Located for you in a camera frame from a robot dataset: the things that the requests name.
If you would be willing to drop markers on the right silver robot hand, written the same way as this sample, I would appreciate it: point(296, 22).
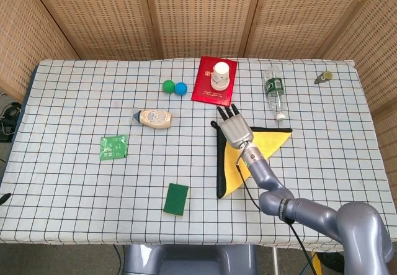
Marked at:
point(237, 130)

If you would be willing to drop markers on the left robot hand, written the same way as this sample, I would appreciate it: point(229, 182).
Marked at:
point(5, 199)

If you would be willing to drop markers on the dark grey cloth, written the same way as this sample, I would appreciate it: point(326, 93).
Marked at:
point(232, 169)

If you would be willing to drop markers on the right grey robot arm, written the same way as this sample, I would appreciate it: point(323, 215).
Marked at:
point(310, 210)

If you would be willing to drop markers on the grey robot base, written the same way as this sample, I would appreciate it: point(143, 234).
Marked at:
point(189, 261)

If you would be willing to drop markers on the clear plastic water bottle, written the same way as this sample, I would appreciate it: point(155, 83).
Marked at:
point(274, 88)

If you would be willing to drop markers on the stack of paper cups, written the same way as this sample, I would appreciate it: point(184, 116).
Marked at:
point(220, 76)

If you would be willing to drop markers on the red hardcover booklet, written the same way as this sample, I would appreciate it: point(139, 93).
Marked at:
point(201, 85)

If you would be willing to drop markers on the blue ball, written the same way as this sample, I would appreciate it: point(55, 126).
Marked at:
point(181, 88)

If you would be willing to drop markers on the white checked tablecloth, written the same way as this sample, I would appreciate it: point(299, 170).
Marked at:
point(77, 194)

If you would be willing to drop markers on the green ball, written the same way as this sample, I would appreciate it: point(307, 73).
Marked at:
point(168, 86)

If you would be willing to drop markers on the beige sauce squeeze bottle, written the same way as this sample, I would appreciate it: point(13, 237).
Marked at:
point(155, 119)

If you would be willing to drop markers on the green and yellow sponge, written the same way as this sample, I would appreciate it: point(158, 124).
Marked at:
point(175, 199)

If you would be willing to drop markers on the small olive green gadget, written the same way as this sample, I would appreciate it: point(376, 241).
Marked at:
point(324, 77)

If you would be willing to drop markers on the green tea packet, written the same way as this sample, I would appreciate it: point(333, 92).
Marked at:
point(113, 147)

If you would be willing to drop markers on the woven folding screen panel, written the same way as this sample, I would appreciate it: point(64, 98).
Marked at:
point(21, 33)
point(304, 17)
point(99, 17)
point(378, 54)
point(201, 14)

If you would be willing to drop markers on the yellow object on floor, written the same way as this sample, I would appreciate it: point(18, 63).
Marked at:
point(317, 264)

